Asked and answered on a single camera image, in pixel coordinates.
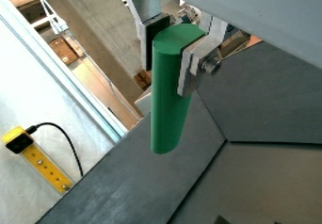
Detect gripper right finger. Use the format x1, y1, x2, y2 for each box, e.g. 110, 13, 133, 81
177, 11, 227, 97

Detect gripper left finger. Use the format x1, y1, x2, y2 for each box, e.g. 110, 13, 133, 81
125, 0, 169, 71

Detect green oval cylinder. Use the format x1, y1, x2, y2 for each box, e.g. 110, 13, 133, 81
150, 24, 204, 154

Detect black cable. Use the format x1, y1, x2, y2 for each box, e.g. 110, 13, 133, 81
25, 121, 85, 177

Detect yellow bracket with black sensor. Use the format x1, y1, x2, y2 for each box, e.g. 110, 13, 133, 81
1, 126, 74, 195

